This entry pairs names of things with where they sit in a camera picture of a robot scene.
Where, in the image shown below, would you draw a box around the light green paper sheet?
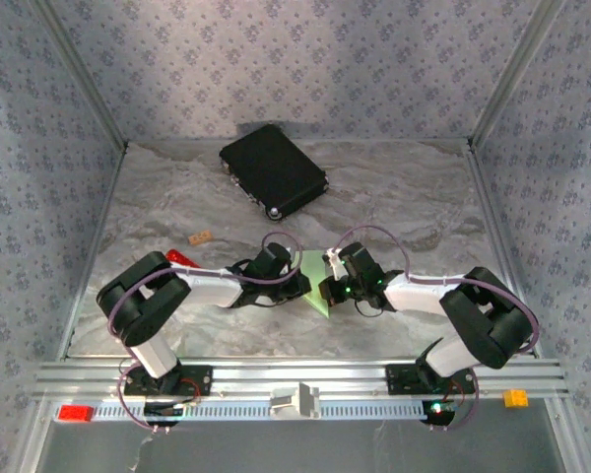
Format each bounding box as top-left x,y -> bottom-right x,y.
297,249 -> 332,319

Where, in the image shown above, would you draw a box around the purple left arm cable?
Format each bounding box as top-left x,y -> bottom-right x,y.
106,231 -> 304,435

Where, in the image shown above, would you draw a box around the black controller board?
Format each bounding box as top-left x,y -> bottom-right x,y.
142,401 -> 186,426
421,398 -> 460,426

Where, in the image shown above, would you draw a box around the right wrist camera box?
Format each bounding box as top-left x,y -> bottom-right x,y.
323,248 -> 349,271

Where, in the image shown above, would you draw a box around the aluminium frame post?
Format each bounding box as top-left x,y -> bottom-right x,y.
468,0 -> 570,149
32,0 -> 130,152

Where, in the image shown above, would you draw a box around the yellow toy brick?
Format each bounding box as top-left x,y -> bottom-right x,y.
502,388 -> 529,409

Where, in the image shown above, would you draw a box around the red toy brick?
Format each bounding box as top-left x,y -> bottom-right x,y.
58,404 -> 95,424

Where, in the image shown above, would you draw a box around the black hard case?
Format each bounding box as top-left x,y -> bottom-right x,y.
219,122 -> 330,222

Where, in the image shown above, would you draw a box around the red glittery object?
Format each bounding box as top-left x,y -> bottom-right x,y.
164,248 -> 198,270

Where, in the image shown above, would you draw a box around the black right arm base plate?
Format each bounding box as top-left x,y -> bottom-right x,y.
384,363 -> 477,396

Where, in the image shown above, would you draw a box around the slotted grey cable duct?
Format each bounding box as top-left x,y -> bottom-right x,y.
53,399 -> 454,423

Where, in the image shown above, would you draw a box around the aluminium side rail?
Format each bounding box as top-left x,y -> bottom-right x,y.
465,142 -> 543,359
57,142 -> 129,361

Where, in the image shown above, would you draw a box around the aluminium front rail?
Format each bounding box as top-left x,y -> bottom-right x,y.
33,359 -> 571,401

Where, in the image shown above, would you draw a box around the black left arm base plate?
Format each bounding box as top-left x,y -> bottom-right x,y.
122,365 -> 214,398

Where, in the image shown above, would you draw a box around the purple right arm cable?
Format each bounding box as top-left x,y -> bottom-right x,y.
332,225 -> 542,434

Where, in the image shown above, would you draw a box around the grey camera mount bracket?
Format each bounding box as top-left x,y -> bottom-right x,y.
269,381 -> 321,420

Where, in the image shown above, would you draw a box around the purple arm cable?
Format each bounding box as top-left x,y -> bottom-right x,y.
332,225 -> 542,434
106,231 -> 304,435

